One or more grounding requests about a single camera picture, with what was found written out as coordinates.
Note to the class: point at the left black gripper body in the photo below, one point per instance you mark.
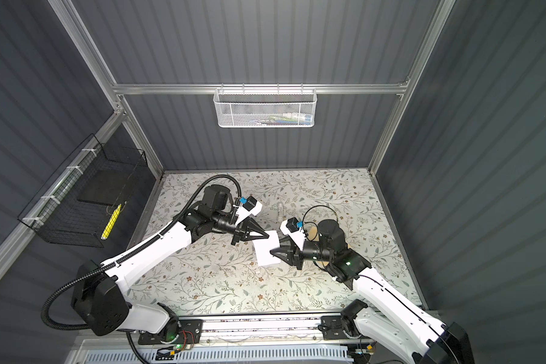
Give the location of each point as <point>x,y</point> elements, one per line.
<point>225,223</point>

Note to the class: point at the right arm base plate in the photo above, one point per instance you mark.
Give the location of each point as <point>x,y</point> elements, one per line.
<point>332,329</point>

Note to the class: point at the white vented cable tray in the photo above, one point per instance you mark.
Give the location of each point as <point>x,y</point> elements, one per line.
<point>317,353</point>

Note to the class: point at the yellow marker pen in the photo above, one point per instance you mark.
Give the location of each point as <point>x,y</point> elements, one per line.
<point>111,223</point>

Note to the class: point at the floral table mat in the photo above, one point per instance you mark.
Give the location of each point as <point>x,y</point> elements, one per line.
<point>212,276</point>

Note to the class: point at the white wire mesh basket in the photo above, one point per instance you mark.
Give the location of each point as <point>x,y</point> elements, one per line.
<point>237,110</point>

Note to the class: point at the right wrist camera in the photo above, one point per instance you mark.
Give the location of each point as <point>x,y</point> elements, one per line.
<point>293,228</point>

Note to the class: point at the black wire basket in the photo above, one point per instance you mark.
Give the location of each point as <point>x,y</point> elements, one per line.
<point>83,204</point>

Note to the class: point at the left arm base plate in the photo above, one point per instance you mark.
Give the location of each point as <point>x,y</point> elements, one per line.
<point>187,331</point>

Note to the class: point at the tan paper envelope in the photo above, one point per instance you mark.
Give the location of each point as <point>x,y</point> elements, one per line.
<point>311,233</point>

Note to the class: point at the white glue stick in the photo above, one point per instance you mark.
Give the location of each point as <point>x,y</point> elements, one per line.
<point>281,211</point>

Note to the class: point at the pens in white basket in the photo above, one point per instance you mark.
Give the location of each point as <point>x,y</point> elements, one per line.
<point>292,119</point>

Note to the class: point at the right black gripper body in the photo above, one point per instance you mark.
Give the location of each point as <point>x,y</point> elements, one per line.
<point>312,251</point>

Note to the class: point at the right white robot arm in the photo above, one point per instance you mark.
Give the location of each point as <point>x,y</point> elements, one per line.
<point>380,312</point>

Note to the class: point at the white paper letter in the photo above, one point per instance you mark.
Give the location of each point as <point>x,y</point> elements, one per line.
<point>262,249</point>

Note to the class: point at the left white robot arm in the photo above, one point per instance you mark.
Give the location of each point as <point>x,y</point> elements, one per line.
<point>101,301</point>

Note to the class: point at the black foam pad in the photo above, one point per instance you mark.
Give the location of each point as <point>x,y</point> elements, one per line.
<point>108,188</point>

